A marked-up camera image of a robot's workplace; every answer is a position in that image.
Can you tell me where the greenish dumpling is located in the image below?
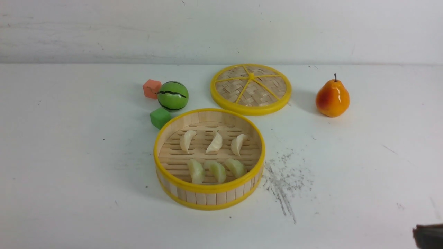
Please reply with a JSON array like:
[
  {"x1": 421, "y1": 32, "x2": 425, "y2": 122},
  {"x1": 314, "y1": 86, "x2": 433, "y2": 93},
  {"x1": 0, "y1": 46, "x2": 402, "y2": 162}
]
[
  {"x1": 204, "y1": 160, "x2": 227, "y2": 184},
  {"x1": 224, "y1": 158, "x2": 247, "y2": 178},
  {"x1": 187, "y1": 159, "x2": 206, "y2": 184}
]

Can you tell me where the orange toy pear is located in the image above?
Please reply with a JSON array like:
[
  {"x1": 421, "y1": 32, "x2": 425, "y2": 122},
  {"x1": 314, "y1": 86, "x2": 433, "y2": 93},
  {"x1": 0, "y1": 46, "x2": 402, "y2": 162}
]
[{"x1": 315, "y1": 74, "x2": 350, "y2": 118}]

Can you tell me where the orange foam cube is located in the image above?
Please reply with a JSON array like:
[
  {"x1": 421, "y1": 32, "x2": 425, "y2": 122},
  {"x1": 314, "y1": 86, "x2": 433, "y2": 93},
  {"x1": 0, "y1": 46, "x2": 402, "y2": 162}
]
[{"x1": 143, "y1": 79, "x2": 162, "y2": 100}]

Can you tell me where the white dumpling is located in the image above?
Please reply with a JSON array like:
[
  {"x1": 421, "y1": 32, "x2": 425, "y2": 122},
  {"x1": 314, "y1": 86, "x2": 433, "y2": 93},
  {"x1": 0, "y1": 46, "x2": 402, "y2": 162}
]
[
  {"x1": 206, "y1": 131, "x2": 223, "y2": 154},
  {"x1": 230, "y1": 134, "x2": 249, "y2": 156},
  {"x1": 179, "y1": 130, "x2": 197, "y2": 154}
]

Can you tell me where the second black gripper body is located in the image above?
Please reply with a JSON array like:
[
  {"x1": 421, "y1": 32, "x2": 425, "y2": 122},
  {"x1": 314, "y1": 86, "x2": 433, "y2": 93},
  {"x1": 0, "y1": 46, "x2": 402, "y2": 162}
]
[{"x1": 412, "y1": 224, "x2": 443, "y2": 249}]

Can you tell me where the green foam cube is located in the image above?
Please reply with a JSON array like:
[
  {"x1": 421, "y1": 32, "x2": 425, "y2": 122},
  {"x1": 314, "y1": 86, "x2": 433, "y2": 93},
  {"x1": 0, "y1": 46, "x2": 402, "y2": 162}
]
[{"x1": 149, "y1": 107, "x2": 172, "y2": 130}]

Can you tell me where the yellow rimmed bamboo steamer tray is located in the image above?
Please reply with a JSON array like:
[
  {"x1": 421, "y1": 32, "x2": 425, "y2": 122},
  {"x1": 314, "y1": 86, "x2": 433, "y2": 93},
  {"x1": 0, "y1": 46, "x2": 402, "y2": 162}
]
[{"x1": 153, "y1": 108, "x2": 265, "y2": 211}]

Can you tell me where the yellow rimmed woven steamer lid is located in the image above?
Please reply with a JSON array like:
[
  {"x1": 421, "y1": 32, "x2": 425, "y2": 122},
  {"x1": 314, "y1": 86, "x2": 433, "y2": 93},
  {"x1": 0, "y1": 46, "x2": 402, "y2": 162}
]
[{"x1": 209, "y1": 64, "x2": 292, "y2": 116}]

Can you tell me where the green striped watermelon ball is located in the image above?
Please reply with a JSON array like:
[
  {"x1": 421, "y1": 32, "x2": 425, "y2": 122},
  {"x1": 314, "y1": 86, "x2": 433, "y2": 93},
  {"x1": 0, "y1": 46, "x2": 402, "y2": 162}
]
[{"x1": 157, "y1": 81, "x2": 189, "y2": 112}]

